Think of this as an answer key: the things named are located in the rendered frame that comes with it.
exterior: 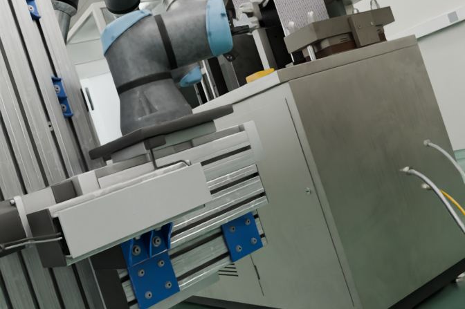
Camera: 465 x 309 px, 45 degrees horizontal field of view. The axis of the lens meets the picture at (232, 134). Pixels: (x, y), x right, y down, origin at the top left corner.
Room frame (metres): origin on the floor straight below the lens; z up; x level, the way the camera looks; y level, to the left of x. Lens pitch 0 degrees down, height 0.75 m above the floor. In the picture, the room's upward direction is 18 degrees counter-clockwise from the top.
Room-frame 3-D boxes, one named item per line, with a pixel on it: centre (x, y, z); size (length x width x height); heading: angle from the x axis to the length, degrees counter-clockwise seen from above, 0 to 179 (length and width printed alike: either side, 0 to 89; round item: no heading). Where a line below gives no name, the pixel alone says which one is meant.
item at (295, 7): (2.11, -0.40, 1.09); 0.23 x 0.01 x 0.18; 123
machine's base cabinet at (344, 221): (2.91, 0.21, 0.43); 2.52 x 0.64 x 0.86; 33
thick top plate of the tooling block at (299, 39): (2.02, -0.49, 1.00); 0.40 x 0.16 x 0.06; 123
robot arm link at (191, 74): (1.80, 0.09, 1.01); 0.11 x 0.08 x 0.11; 96
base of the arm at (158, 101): (1.14, 0.14, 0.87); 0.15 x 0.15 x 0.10
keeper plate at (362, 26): (1.95, -0.55, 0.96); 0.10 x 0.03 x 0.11; 123
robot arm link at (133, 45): (1.15, 0.13, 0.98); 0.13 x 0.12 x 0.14; 96
